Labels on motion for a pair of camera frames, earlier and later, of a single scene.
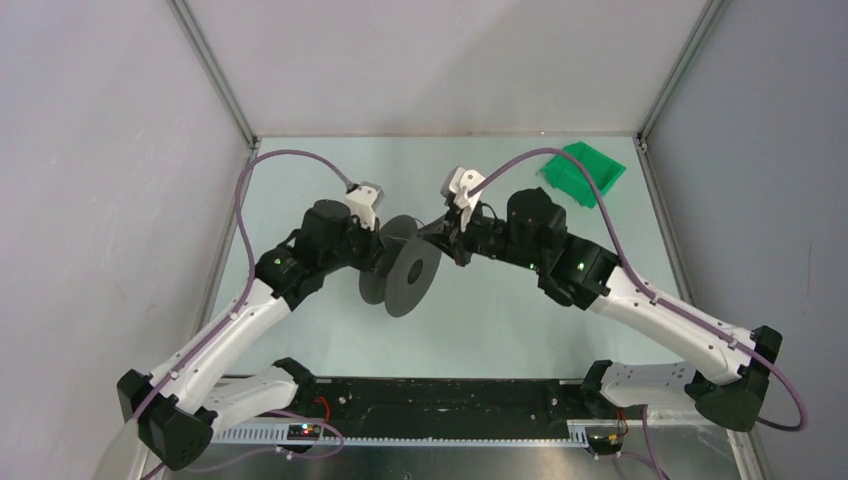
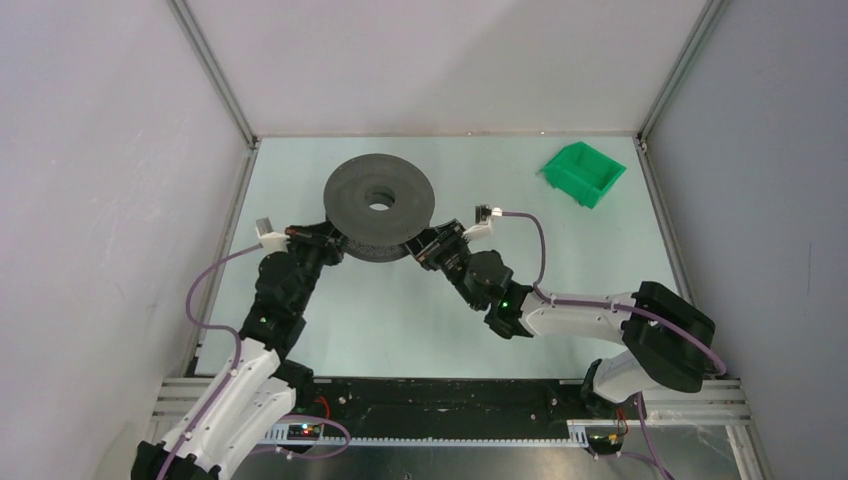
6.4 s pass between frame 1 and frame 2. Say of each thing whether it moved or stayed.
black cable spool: moved
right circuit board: stayed
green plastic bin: stayed
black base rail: stayed
